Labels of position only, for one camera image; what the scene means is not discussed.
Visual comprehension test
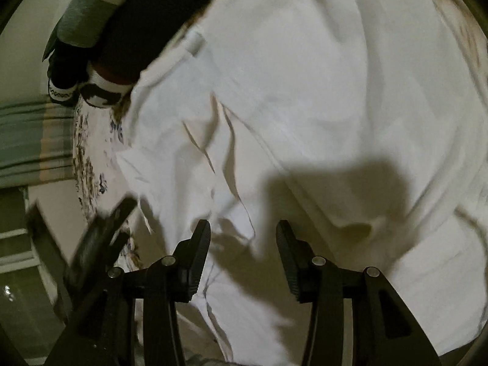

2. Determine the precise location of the grey and white cloth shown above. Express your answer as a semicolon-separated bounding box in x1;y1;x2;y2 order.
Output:
55;0;134;46

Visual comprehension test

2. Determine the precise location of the white shirt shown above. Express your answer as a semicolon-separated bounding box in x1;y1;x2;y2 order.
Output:
114;0;488;363

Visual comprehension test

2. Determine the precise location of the black white patterned sock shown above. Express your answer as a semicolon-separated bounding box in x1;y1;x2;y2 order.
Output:
47;76;79;104
79;72;133;109

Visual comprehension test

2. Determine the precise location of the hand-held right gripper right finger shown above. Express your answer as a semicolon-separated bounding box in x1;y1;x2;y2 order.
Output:
275;219;443;366

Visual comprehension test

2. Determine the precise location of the floral blanket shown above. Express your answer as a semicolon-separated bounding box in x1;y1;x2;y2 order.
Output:
70;95;153;275

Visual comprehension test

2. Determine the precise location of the black knit garment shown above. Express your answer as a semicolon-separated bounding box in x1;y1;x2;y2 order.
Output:
89;0;237;84

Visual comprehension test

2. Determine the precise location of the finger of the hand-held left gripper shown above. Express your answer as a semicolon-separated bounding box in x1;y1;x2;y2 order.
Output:
64;196;138;287

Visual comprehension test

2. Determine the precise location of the teal striped curtain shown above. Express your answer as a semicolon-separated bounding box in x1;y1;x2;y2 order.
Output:
0;97;77;188

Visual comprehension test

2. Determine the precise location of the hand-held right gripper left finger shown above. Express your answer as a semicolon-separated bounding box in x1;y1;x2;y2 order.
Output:
46;219;212;366

